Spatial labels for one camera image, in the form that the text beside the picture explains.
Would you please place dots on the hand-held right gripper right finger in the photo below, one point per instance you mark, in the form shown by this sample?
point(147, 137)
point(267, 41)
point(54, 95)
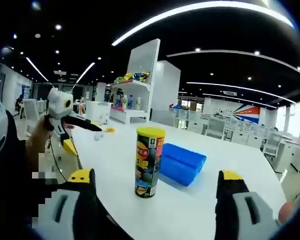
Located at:
point(245, 212)

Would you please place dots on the row of white desks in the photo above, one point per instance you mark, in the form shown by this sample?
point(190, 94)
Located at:
point(240, 132)

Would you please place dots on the white display shelf unit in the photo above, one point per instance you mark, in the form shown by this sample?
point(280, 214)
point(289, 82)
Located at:
point(140, 100)

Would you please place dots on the yellow chip container lid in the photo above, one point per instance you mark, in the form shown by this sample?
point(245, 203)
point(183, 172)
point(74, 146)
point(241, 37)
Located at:
point(150, 130)

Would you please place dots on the striped wall poster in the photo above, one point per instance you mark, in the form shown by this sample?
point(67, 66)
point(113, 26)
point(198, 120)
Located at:
point(248, 113)

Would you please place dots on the small yellow object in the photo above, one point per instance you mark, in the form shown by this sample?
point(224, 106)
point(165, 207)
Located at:
point(110, 129)

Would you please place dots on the green chip container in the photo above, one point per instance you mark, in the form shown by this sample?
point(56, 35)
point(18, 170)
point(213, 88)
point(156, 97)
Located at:
point(147, 165)

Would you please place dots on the small white object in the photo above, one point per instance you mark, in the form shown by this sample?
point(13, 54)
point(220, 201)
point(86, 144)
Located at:
point(98, 136)

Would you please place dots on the white square pillar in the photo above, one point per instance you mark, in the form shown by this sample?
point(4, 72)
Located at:
point(165, 95)

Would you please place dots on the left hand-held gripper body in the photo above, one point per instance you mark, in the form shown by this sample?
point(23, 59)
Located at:
point(58, 102)

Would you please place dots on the white table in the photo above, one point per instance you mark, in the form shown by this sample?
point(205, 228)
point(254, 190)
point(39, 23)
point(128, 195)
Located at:
point(180, 215)

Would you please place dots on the person's right hand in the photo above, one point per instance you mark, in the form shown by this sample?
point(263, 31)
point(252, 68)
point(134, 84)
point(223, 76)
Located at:
point(286, 212)

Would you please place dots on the curved ceiling light strip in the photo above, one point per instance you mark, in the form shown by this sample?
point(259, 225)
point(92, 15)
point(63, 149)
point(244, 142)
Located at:
point(190, 12)

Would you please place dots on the blue plastic box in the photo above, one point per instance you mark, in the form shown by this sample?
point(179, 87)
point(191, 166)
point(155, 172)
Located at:
point(180, 162)

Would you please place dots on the row of colourful snack packets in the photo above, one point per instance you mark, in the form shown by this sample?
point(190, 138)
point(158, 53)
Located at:
point(132, 77)

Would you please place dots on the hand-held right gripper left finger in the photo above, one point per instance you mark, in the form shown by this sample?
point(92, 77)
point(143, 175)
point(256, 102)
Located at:
point(65, 212)

